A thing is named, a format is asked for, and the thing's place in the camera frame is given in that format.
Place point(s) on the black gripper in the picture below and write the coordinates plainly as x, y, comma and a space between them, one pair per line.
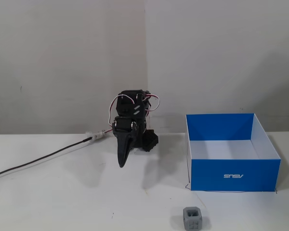
124, 126

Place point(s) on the gray hollow block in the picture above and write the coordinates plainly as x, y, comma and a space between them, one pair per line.
192, 218

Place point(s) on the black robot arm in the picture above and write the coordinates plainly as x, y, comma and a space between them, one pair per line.
128, 106

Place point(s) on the blue and white cardboard box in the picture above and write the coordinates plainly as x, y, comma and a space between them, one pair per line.
233, 154

